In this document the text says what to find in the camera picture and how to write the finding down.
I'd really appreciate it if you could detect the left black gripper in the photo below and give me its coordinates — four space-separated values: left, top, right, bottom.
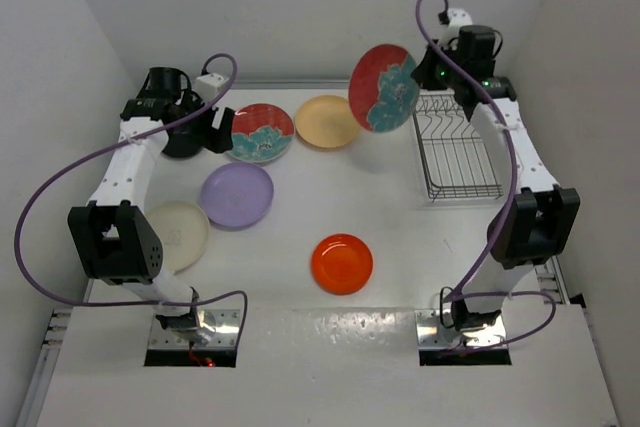
172 89 232 153

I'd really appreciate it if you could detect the red teal floral plate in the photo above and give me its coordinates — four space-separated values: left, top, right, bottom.
348 44 420 133
228 103 295 164

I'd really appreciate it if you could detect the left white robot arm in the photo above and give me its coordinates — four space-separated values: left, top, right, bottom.
67 67 234 345

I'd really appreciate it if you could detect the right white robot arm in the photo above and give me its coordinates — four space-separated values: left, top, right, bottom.
412 23 580 332

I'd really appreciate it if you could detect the black plate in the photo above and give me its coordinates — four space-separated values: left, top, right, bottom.
162 129 202 160

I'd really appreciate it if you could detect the purple plate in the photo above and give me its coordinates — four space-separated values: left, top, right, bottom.
199 162 275 229

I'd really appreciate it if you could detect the cream plate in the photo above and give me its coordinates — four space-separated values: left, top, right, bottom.
146 201 210 274

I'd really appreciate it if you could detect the tan plate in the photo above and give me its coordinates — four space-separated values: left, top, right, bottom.
294 95 361 149

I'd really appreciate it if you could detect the orange plate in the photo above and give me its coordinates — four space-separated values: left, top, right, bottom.
310 233 374 295

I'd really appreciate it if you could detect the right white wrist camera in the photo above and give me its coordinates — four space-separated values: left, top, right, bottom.
437 8 473 46

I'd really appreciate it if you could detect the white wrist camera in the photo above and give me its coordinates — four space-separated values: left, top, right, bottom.
193 73 228 102
437 8 473 46

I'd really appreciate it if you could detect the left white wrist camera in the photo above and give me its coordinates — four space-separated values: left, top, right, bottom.
193 73 228 102

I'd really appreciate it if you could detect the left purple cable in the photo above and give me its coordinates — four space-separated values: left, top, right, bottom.
13 52 249 348

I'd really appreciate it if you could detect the purple cable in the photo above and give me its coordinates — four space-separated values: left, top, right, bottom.
13 52 249 348
415 0 557 356

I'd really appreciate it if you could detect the wire dish rack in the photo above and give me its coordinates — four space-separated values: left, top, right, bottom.
413 91 503 203

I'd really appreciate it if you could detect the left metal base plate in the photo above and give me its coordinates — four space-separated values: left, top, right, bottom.
147 309 240 351

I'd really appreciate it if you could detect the metal base plate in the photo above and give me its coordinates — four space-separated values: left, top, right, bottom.
414 308 507 351
147 309 240 351

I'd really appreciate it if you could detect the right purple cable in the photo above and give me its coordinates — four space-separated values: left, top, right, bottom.
415 0 557 356

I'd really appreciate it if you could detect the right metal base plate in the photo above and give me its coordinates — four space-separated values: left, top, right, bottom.
414 308 507 351

